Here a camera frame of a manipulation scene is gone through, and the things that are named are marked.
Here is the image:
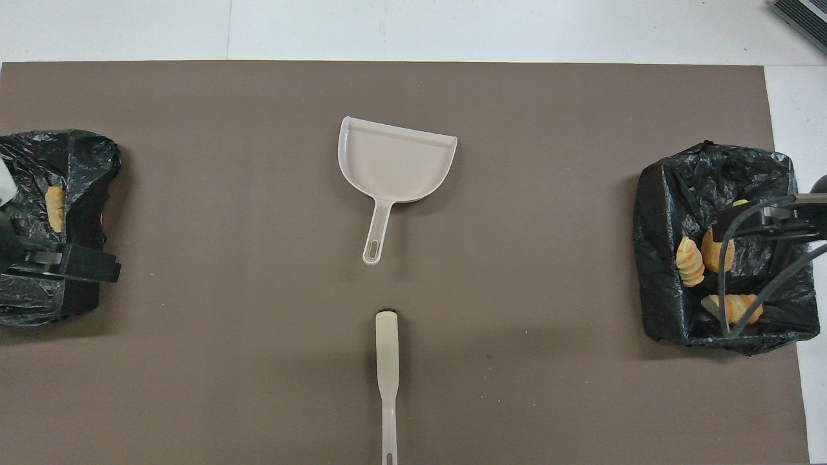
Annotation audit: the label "pale cracker piece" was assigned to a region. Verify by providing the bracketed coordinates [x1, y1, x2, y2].
[676, 236, 706, 287]

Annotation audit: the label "beige hand brush black bristles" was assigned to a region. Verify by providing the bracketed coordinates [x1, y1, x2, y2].
[375, 311, 400, 465]

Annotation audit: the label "dark ribbed panel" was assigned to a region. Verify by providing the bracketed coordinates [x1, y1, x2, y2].
[772, 0, 827, 56]

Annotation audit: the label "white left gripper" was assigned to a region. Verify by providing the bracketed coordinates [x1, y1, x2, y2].
[0, 161, 122, 284]

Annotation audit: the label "pale round cracker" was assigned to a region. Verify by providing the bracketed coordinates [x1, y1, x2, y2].
[45, 186, 66, 234]

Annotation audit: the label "black bag-lined bin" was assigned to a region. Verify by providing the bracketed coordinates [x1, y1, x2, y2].
[0, 129, 122, 327]
[633, 140, 821, 356]

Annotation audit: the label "striped orange croissant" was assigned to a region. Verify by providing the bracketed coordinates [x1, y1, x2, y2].
[701, 294, 764, 326]

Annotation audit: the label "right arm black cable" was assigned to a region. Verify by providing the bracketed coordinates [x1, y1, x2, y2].
[718, 197, 827, 338]

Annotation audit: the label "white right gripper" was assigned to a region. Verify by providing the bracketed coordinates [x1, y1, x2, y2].
[714, 174, 827, 243]

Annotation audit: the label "beige plastic dustpan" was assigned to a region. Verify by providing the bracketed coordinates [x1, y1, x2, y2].
[337, 116, 458, 266]

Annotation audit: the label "brown table mat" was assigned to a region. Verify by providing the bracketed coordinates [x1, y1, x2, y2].
[0, 61, 810, 465]

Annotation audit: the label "brown bread roll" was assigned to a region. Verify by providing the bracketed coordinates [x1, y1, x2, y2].
[702, 226, 735, 274]

